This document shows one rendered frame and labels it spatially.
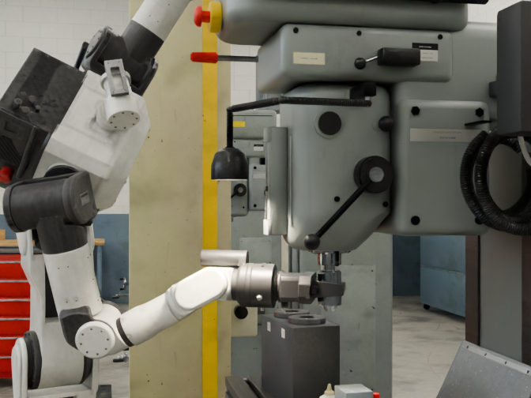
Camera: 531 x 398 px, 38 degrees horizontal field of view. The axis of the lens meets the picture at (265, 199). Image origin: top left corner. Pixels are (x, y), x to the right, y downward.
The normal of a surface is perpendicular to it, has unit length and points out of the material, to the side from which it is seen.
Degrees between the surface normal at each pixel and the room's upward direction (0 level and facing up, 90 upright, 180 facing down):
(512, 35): 90
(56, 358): 81
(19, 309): 90
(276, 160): 90
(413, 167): 90
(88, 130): 59
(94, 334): 103
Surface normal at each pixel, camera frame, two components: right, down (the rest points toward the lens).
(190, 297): -0.16, -0.12
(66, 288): 0.03, 0.23
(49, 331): 0.50, 0.08
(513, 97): -0.98, 0.00
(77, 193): 0.98, -0.14
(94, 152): 0.43, -0.52
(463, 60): 0.21, 0.00
